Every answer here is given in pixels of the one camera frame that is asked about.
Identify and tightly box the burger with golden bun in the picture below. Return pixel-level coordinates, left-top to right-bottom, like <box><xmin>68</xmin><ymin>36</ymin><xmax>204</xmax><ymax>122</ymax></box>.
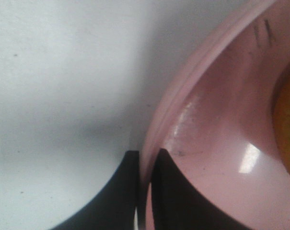
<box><xmin>272</xmin><ymin>63</ymin><xmax>290</xmax><ymax>175</ymax></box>

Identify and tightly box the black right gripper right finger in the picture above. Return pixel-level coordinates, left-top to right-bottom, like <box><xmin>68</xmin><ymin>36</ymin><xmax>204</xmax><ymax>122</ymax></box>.
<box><xmin>151</xmin><ymin>149</ymin><xmax>247</xmax><ymax>230</ymax></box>

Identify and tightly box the pink round plate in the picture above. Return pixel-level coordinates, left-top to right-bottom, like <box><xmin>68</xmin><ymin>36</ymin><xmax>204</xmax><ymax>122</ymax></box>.
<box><xmin>138</xmin><ymin>0</ymin><xmax>290</xmax><ymax>230</ymax></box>

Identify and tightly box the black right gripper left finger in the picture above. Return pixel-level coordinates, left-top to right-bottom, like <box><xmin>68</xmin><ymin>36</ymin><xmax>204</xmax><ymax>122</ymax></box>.
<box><xmin>54</xmin><ymin>150</ymin><xmax>139</xmax><ymax>230</ymax></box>

